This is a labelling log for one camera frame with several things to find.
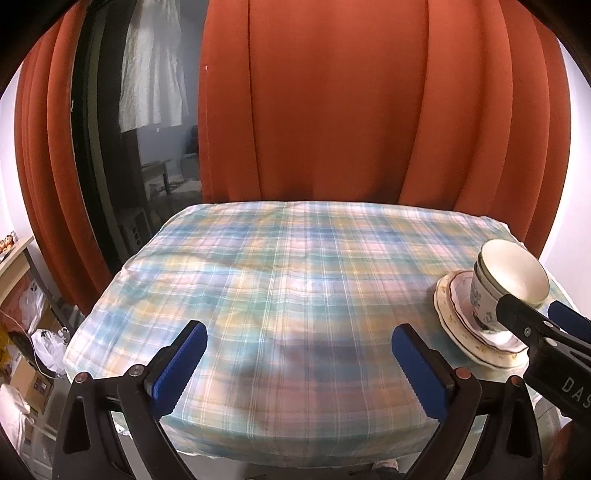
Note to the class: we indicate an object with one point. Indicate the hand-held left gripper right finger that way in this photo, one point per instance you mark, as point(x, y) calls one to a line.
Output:
point(420, 369)

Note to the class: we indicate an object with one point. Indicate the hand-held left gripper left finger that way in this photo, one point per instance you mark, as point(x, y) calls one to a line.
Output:
point(178, 364)

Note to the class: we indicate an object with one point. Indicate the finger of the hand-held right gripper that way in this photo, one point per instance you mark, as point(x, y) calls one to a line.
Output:
point(570, 321)
point(517, 314)

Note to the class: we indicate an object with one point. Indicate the scalloped plate with yellow flowers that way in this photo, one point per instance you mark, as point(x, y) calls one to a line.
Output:
point(482, 356)

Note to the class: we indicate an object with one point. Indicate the small dish with purple flowers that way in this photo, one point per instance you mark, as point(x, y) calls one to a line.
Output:
point(461, 290)

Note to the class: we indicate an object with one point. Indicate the white plastic bag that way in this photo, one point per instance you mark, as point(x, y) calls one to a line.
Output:
point(48, 348)

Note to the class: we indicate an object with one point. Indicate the plaid tablecloth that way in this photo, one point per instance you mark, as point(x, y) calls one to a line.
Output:
point(277, 277)

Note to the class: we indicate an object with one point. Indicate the cardboard box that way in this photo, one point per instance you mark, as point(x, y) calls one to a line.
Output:
point(30, 383)

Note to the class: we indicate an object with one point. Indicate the wooden shelf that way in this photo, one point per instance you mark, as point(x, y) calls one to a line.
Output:
point(16, 263)

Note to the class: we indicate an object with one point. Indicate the wooden stool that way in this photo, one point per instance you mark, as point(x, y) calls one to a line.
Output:
point(154, 165)

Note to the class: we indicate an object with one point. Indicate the dark glass door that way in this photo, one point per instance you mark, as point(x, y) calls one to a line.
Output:
point(111, 175)

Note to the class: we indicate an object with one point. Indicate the row of small figurines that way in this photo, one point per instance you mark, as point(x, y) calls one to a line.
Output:
point(8, 242)

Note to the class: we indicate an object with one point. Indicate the orange curtain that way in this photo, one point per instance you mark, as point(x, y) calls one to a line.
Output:
point(51, 161)
point(346, 92)

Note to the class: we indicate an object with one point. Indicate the white hanging garment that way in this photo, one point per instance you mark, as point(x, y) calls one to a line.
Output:
point(152, 69)

